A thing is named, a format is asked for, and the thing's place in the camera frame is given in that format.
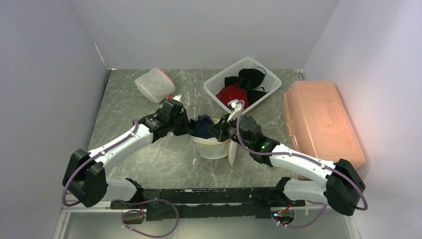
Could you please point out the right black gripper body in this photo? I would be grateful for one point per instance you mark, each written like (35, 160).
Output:
(232, 132)

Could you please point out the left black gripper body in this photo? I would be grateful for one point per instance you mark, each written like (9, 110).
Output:
(179, 126)

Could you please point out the white mesh laundry bag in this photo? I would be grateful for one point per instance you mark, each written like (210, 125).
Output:
(212, 149)

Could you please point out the navy blue bra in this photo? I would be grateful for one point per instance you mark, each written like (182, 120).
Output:
(200, 126)

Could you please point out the red bra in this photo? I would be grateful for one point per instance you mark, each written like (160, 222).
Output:
(233, 92)

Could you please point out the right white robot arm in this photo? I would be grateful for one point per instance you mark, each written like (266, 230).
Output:
(336, 184)

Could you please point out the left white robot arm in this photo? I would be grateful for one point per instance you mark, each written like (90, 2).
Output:
(87, 181)

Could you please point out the black bra in basket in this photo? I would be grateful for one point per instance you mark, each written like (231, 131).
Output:
(249, 79)

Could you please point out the white plastic basket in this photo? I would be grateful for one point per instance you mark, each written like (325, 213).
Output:
(213, 85)

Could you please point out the orange translucent storage box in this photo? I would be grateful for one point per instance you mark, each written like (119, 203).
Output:
(317, 123)

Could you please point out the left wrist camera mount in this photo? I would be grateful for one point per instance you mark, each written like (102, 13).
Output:
(174, 97)

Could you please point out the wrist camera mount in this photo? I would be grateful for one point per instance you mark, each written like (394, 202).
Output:
(236, 109)
(174, 97)

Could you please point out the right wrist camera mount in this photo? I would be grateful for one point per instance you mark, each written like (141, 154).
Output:
(236, 109)

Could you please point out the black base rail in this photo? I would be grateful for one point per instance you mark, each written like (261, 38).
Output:
(159, 204)

